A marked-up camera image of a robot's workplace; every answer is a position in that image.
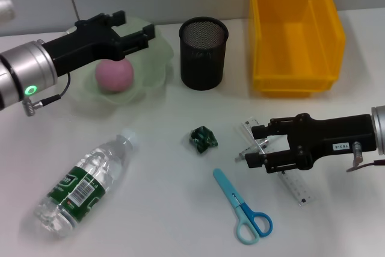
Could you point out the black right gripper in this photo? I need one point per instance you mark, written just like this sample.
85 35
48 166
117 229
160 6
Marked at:
331 136

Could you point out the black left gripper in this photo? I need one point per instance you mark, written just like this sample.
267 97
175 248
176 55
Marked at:
87 43

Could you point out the pink toy peach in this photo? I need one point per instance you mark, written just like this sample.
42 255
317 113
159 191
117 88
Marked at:
114 76

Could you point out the green plastic wrapper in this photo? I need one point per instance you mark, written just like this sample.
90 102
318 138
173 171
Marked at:
203 140

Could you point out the clear green-label water bottle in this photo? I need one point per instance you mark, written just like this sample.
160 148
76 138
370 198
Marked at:
81 178

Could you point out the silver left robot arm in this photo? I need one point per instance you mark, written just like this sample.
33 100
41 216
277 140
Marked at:
24 67

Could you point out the silver pen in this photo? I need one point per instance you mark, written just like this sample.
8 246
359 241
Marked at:
249 150

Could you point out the green wavy glass fruit plate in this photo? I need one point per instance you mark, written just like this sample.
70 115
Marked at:
150 67

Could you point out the transparent plastic ruler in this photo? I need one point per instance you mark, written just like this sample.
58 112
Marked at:
300 190

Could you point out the blue scissors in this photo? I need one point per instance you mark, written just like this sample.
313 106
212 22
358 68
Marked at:
228 190

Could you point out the black mesh pen holder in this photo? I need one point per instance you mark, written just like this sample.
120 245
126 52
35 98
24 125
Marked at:
201 64

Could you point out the yellow plastic bin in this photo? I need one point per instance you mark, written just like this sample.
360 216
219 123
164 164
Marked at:
294 43

